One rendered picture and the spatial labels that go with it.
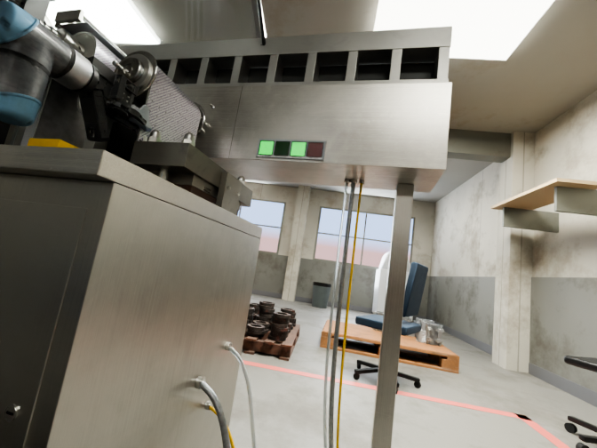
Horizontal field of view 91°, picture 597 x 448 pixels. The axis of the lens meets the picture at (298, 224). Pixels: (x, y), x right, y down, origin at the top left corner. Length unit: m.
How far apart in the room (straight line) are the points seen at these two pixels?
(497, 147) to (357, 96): 3.82
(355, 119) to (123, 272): 0.84
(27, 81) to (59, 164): 0.22
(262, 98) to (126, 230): 0.81
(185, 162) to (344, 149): 0.53
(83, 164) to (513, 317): 4.35
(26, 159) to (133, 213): 0.17
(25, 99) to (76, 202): 0.23
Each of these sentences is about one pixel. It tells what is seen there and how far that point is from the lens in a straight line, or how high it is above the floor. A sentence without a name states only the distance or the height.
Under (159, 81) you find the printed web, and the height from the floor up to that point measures 1.25.
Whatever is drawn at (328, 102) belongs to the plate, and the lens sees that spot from 1.13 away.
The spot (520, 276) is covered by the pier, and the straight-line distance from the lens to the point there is 4.49.
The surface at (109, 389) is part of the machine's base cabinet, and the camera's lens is 0.63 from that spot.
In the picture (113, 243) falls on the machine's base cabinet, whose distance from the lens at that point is 0.54.
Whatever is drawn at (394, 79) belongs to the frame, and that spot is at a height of 1.46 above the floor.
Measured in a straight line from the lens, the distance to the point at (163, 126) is 1.01.
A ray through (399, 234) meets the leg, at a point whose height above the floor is 0.95.
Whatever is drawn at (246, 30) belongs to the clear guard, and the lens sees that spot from 1.44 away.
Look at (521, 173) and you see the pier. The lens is 4.76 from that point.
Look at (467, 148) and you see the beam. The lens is 4.66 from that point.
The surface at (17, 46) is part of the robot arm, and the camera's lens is 0.76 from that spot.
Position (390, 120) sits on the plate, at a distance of 1.08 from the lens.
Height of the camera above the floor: 0.77
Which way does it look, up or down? 9 degrees up
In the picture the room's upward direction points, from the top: 8 degrees clockwise
